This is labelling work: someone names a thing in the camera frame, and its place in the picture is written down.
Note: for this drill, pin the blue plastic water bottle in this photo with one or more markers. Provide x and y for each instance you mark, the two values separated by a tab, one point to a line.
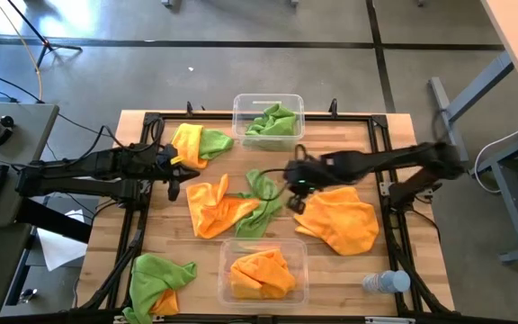
387	282

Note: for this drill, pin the black support beam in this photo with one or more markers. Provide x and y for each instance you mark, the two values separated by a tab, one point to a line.
56	222

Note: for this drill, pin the orange microfiber towel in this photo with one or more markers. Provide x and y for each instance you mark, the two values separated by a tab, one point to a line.
259	274
167	303
189	141
340	220
209	211

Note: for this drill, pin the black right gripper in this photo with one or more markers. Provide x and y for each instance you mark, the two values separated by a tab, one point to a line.
306	173

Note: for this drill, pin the clear plastic bin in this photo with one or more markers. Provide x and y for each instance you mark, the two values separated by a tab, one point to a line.
245	101
224	288

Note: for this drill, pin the black aluminium table frame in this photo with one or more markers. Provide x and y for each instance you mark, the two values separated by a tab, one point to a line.
353	118

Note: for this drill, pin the white paper sheet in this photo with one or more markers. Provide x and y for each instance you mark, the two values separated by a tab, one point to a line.
56	252

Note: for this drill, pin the grey desk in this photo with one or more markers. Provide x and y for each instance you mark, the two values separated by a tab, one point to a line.
25	130

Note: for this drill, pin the silver mounting plate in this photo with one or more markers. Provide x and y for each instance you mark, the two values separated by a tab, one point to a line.
385	188

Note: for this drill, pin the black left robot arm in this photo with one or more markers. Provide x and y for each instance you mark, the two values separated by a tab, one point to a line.
83	166

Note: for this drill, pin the grey table leg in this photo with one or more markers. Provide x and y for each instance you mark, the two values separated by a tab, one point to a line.
475	90

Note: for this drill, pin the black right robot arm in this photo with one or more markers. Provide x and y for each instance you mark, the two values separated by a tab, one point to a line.
398	157

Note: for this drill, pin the grey table frame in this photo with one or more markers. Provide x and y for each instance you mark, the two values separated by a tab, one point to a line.
511	211

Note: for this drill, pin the black table clamp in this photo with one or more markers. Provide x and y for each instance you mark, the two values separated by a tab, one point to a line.
189	109
333	108

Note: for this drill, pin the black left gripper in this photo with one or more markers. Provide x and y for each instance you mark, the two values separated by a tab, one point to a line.
164	168

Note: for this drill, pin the small shiny metal object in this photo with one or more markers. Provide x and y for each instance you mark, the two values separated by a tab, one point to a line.
27	295

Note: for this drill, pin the black tripod stand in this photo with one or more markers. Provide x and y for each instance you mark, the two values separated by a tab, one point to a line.
48	45

